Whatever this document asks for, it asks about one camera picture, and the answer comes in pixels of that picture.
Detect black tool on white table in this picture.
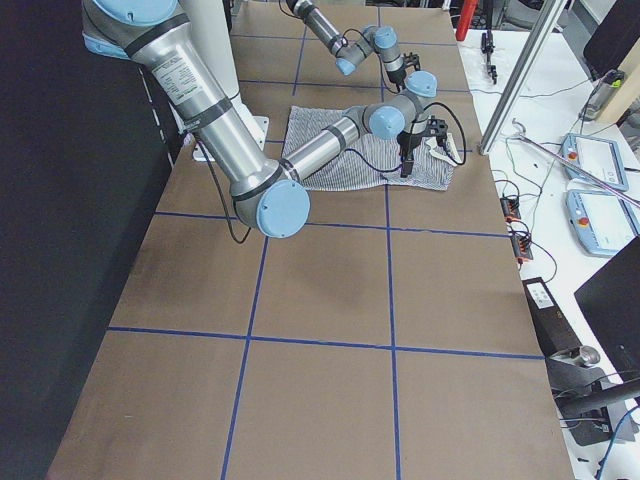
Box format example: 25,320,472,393
481,28,498,85

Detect silver robot arm image-left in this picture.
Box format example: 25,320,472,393
82,1,437,238

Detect upper teach pendant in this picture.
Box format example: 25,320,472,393
561,133,629,192

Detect lower teach pendant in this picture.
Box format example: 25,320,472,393
565,189,639,257

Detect orange connector block upper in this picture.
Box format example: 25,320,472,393
499,196,521,223

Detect black box with white label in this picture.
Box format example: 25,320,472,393
522,277,582,357

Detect black monitor lower right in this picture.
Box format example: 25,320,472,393
574,238,640,372

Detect black monitor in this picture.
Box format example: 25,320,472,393
583,0,639,79
574,238,640,372

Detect teach pendant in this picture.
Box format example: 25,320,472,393
565,189,639,257
561,133,629,192

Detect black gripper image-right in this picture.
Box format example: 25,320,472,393
387,52,420,92

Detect black monitor upper right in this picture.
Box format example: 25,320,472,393
583,0,639,79

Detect aluminium frame post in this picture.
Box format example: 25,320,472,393
478,0,566,155

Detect red cylinder object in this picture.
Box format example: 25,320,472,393
455,0,479,41

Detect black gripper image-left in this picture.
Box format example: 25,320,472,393
399,115,448,178

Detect black cable on image-left arm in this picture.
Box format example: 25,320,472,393
344,102,469,184

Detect black monitor stand base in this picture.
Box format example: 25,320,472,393
545,349,639,446

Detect navy white striped polo shirt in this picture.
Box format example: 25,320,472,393
283,106,460,192

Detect orange connector block lower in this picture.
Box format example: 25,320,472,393
510,231,533,265

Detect orange connector block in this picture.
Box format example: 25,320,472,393
510,231,533,265
499,196,521,223

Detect silver robot arm image-right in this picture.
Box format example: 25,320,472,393
286,0,421,92

